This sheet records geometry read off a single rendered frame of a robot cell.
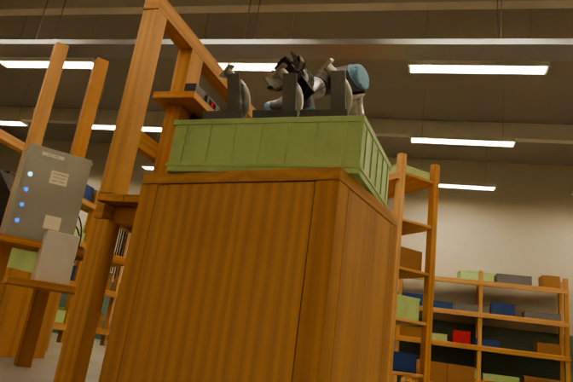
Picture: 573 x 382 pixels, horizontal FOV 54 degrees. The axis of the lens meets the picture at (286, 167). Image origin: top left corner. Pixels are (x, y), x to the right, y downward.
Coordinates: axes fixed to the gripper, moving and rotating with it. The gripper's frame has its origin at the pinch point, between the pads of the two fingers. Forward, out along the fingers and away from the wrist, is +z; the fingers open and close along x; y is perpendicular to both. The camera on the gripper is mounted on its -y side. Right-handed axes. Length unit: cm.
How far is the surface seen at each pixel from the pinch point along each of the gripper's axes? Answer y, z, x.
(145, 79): 67, -64, -59
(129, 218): 18, -45, -102
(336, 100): -20.8, 11.0, 7.5
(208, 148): -6.1, 22.2, -29.7
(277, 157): -23.5, 25.2, -14.7
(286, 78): -3.9, 7.6, 0.6
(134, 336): -34, 40, -77
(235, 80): 7.6, 8.2, -12.0
